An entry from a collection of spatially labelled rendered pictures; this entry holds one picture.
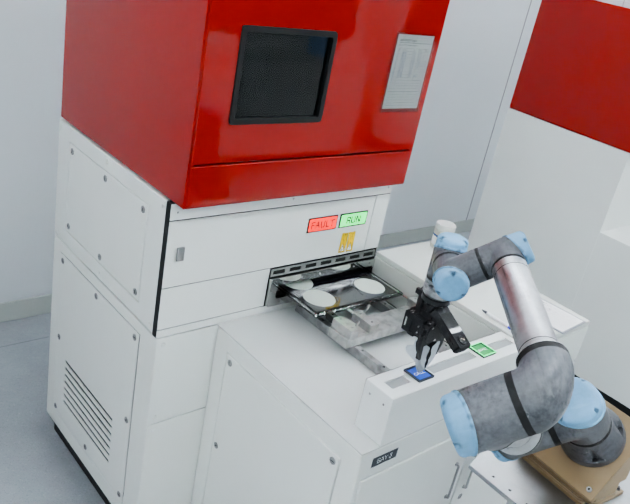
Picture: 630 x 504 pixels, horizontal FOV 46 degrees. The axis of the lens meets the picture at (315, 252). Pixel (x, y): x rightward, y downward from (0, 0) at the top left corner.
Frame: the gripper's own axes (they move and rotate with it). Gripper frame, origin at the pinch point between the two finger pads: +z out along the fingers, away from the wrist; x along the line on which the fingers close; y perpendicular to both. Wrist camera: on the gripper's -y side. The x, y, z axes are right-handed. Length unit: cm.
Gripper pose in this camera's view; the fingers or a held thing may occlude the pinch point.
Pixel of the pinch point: (422, 369)
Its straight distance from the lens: 186.4
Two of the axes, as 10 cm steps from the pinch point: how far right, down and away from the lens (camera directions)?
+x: -7.5, 1.4, -6.4
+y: -6.3, -4.3, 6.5
